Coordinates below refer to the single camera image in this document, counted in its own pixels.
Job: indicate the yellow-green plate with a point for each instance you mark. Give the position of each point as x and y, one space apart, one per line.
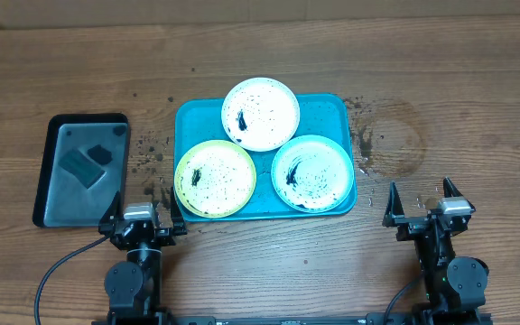
215 179

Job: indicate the dark green sponge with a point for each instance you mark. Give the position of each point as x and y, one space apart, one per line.
80 166

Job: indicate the light blue plate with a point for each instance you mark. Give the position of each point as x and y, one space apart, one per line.
312 174

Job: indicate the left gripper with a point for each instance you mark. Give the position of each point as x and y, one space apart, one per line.
164 236

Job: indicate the small black sponge piece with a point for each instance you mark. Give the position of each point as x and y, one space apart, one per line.
100 155

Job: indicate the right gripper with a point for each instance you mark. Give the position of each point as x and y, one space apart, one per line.
413 226

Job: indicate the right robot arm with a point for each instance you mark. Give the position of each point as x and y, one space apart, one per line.
455 286

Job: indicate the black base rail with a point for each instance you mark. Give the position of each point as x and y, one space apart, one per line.
374 318

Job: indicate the blue plastic tray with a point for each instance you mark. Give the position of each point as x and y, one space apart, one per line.
199 120

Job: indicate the black water tray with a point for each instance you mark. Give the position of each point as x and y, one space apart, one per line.
61 201

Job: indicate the white plate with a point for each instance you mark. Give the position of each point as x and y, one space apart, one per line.
260 114

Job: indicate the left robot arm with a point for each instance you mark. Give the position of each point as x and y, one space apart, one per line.
134 285

